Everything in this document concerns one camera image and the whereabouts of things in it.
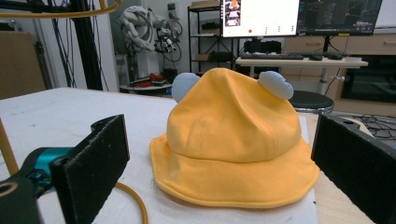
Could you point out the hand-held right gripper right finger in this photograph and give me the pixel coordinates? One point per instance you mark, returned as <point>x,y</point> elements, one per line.
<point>355,161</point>

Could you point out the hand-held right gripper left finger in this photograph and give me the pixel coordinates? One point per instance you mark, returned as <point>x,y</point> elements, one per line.
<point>90,165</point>

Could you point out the yellow bucket hat blue ears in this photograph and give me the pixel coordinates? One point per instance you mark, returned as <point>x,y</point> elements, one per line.
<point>230,140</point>

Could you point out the white table mat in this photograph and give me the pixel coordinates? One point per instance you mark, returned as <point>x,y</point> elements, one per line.
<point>62,112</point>

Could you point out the black round stool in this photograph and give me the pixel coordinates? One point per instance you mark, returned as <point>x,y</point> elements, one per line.
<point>311,100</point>

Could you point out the round base with red tools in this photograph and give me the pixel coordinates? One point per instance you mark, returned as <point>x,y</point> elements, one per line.
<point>149,82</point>

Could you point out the white desk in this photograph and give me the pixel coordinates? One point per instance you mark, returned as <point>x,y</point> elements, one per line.
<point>311,63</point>

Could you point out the black computer mouse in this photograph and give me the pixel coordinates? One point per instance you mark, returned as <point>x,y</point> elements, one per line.
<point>316,57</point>

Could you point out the wooden cabinet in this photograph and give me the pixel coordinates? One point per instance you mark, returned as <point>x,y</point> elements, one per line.
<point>367,45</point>

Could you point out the black metal stand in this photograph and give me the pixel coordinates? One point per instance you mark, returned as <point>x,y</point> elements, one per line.
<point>87,46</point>

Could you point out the brown board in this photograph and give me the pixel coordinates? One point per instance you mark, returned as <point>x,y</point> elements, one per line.
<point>18,65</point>

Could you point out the black keyboard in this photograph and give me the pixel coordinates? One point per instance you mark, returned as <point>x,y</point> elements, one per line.
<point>271,56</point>

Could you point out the black box under monitor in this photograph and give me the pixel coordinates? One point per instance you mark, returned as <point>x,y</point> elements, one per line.
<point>263,46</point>

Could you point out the dark computer monitor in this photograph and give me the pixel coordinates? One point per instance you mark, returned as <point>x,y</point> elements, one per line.
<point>336,15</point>

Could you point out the black metal shelf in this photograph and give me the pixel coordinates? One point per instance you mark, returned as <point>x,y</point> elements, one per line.
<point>190,37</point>

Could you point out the bright computer monitor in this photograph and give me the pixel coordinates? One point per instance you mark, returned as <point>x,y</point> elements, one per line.
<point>264,17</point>

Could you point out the cardboard box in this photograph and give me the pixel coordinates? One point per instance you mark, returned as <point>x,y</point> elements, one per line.
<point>205,3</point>

